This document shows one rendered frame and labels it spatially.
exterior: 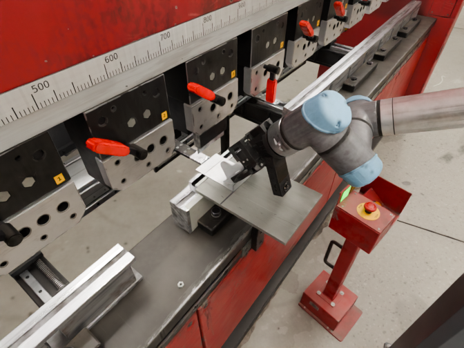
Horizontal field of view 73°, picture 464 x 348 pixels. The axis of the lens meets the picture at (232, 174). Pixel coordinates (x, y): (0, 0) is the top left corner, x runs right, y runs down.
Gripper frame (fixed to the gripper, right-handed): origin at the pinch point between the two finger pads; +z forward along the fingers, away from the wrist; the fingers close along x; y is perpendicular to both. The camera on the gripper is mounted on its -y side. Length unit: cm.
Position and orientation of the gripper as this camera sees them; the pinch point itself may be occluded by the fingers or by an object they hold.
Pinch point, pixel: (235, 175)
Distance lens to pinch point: 81.6
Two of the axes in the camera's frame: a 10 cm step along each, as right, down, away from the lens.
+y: -6.1, -7.9, -1.1
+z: -5.1, 2.8, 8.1
